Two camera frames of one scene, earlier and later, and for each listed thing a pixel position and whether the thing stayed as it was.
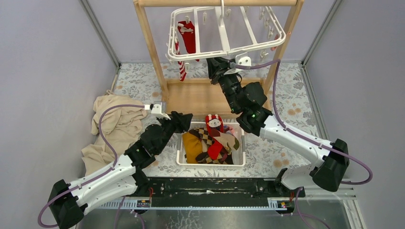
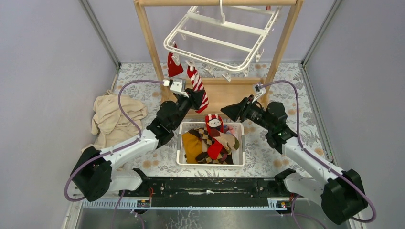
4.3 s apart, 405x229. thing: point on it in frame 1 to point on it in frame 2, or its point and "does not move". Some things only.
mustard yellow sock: [192, 147] does not move
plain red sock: [187, 31] to [173, 68]
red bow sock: [214, 124] does not move
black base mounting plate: [216, 189] does not move
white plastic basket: [239, 156] does not move
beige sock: [228, 141] does not move
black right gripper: [216, 67] to [240, 109]
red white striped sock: [183, 72] to [197, 85]
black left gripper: [181, 123] to [194, 100]
